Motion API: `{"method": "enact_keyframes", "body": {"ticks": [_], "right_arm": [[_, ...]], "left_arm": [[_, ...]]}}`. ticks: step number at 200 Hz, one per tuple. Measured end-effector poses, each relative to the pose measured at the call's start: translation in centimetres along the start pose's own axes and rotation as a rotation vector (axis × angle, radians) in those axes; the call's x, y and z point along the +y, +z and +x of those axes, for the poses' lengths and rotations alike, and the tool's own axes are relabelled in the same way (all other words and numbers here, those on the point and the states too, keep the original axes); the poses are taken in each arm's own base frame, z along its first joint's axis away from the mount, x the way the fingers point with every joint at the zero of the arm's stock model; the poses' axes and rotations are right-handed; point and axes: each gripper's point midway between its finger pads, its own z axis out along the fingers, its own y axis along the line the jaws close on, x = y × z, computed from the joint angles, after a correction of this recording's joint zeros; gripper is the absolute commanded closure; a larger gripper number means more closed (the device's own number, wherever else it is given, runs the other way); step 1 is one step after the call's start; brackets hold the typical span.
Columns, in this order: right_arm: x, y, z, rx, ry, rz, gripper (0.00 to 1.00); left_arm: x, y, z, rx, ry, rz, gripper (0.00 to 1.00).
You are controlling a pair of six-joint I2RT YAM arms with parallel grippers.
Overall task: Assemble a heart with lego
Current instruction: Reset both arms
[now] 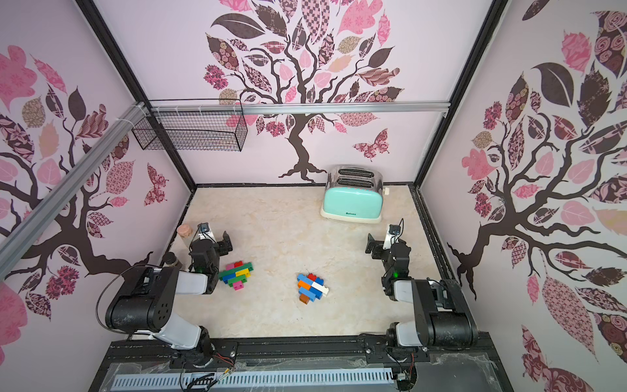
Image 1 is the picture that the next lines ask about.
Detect aluminium rail left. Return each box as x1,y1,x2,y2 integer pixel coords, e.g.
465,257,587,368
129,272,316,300
1,102,146,279

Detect green long brick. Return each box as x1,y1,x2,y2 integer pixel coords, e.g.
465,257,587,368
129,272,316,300
219,263,254,279

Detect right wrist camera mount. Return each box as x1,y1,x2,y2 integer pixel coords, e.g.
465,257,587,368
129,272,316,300
384,225,403,247

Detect dark spice bottle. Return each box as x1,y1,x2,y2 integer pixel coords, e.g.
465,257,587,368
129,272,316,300
162,252,179,266

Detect small light blue brick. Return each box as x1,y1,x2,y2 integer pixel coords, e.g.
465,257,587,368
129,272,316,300
299,287,323,301

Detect white brick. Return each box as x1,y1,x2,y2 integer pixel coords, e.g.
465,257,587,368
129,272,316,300
312,282,329,297

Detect black wire basket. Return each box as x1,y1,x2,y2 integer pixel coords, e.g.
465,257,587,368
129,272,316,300
132,98,248,152

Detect pink lidded glass jar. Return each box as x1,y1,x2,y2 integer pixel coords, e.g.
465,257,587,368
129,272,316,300
176,224,194,239

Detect mint green Belinee toaster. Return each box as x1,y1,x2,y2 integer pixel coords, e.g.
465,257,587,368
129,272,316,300
320,165,384,224

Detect light blue large brick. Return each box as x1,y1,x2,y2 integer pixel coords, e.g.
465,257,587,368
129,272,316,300
297,274,314,287

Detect yellow small brick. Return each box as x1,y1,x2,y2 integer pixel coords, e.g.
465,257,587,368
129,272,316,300
236,269,251,278

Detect aluminium rail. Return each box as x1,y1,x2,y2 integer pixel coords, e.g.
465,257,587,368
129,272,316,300
1,102,146,279
243,101,451,115

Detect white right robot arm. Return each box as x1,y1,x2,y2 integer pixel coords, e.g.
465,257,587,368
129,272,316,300
365,235,478,350

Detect blue long brick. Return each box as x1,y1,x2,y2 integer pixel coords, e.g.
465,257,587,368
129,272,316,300
221,274,236,283

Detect aluminium rail back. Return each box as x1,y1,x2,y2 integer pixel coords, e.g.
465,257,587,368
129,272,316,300
243,101,451,115

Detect white slotted cable duct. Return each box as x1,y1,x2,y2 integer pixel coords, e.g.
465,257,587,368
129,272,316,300
109,368,395,391

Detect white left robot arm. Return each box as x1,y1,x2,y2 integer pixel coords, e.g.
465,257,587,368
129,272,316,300
104,232,233,357

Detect bright green brick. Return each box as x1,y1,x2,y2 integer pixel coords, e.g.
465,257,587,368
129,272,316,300
228,275,247,286

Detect black enclosure corner post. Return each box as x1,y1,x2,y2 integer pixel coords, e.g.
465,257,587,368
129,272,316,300
413,0,510,189

